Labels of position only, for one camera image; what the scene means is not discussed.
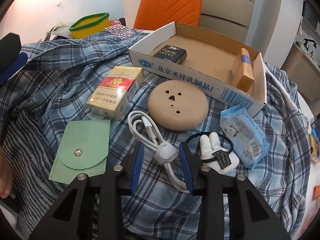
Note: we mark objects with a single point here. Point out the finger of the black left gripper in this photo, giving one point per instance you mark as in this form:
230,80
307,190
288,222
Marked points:
14,68

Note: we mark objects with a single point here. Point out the dark blue box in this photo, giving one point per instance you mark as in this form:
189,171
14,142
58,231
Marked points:
315,125

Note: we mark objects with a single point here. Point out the blue tissue packet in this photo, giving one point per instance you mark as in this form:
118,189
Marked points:
249,140

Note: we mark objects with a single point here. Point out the white remote control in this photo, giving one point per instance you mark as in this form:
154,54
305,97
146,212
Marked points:
291,105

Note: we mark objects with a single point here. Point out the bag of shiny beads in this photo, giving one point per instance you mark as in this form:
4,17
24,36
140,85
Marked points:
119,30

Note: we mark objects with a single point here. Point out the round beige wooden disc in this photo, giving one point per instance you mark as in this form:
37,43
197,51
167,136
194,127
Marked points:
178,105

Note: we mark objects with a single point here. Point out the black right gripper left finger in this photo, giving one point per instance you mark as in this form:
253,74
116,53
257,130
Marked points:
71,215

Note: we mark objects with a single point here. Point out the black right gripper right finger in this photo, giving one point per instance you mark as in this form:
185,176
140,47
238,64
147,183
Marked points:
231,203

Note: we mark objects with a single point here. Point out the blue plaid shirt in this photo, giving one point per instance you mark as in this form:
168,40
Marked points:
52,90

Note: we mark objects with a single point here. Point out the gold blue cigarette pack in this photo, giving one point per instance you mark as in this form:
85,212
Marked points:
242,76

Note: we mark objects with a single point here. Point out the grey cloth pile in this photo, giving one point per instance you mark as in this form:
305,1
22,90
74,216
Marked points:
60,29

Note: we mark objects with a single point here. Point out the green felt pouch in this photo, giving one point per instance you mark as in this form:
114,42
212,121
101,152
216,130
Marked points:
83,149

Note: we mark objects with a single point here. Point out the black cigarette pack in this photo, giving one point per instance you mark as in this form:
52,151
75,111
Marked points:
171,54

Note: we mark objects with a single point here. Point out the beige refrigerator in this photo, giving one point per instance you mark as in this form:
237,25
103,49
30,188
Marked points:
228,17

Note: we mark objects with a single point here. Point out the person left hand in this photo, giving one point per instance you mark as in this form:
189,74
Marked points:
5,176

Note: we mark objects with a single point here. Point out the shallow cardboard box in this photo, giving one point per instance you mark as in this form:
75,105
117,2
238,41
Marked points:
208,65

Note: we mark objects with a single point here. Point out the red gold cigarette pack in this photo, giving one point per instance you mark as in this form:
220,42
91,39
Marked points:
112,97

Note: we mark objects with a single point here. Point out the gold blue pack on table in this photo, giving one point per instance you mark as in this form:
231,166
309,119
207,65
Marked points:
314,151

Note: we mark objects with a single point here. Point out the yellow bin green rim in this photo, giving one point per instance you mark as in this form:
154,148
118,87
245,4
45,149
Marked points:
89,25

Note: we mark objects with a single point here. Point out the orange small packet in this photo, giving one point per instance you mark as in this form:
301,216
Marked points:
316,193

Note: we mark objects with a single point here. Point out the orange chair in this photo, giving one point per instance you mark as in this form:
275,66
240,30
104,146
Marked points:
153,14

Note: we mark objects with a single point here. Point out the beige bathroom vanity cabinet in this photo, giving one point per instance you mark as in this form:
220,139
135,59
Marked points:
303,72

